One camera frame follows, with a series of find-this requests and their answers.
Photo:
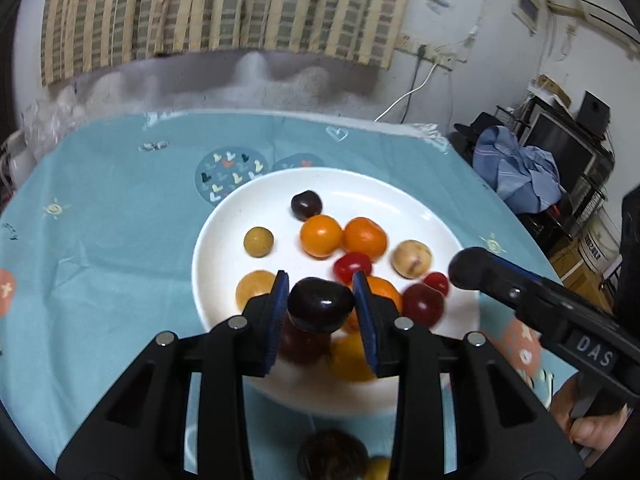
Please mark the pale pinkish fruit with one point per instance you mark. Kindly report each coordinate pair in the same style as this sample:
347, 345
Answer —
411, 259

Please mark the blue crumpled clothes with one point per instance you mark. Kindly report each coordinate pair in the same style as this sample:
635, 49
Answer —
525, 178

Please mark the small red tomato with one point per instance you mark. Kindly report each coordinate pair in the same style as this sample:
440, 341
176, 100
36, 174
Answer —
347, 266

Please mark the black monitor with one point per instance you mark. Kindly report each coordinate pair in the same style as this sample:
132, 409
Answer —
572, 156

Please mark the small yellow-green fruit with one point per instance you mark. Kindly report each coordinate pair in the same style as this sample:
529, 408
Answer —
378, 468

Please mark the yellow-orange persimmon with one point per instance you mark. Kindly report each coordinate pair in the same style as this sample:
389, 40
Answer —
347, 360

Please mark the yellow potato-like fruit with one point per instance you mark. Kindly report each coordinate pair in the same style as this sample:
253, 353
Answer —
256, 283

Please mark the wall power strip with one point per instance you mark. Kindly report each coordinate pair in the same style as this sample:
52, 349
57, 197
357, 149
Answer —
441, 55

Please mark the small dark plum on plate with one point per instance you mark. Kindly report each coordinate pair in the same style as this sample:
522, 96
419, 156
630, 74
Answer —
306, 205

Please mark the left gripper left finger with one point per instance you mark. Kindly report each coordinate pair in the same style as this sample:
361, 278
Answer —
178, 411

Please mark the small green-yellow fruit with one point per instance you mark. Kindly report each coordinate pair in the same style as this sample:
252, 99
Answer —
258, 242

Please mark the dark purple plum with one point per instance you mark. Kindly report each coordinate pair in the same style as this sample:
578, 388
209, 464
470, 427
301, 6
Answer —
320, 306

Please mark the red plum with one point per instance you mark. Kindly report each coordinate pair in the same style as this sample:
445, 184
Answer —
302, 347

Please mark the striped beige curtain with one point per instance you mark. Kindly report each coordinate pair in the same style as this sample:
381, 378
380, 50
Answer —
80, 36

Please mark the person right hand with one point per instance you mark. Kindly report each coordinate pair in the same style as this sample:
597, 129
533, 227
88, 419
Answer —
596, 432

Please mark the dark brown passion fruit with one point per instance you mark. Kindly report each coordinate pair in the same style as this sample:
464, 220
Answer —
332, 454

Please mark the orange tangerine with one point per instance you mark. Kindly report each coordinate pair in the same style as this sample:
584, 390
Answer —
320, 236
363, 235
379, 287

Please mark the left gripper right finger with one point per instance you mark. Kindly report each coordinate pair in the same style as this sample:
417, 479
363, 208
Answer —
462, 411

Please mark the dark red apple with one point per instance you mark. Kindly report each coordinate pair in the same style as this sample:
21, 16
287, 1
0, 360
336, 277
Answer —
423, 304

